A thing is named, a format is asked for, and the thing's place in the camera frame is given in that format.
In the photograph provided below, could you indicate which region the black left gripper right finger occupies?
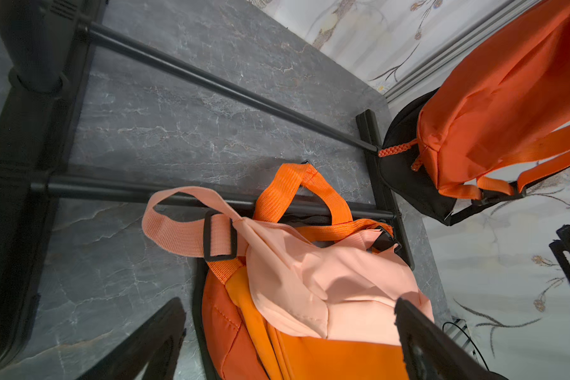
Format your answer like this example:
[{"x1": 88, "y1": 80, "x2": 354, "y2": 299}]
[{"x1": 395, "y1": 299, "x2": 503, "y2": 380}]

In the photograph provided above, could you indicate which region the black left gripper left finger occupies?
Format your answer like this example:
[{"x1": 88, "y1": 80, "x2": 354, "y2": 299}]
[{"x1": 79, "y1": 298, "x2": 186, "y2": 379}]

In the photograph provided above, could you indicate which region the bright orange sling bag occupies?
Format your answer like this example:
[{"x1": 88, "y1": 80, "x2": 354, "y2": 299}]
[{"x1": 193, "y1": 164, "x2": 408, "y2": 379}]

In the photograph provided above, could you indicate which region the pink sling bag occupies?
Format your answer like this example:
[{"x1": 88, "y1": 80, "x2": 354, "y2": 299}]
[{"x1": 142, "y1": 187, "x2": 433, "y2": 345}]

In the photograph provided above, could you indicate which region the dark orange backpack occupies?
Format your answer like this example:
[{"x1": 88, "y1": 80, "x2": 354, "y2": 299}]
[{"x1": 377, "y1": 0, "x2": 570, "y2": 200}]

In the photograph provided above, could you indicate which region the black sling bag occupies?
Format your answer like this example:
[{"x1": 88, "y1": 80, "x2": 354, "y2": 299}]
[{"x1": 379, "y1": 86, "x2": 570, "y2": 226}]

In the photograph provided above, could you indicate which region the black clothes rack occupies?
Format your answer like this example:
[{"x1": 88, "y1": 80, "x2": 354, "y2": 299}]
[{"x1": 0, "y1": 1, "x2": 391, "y2": 379}]

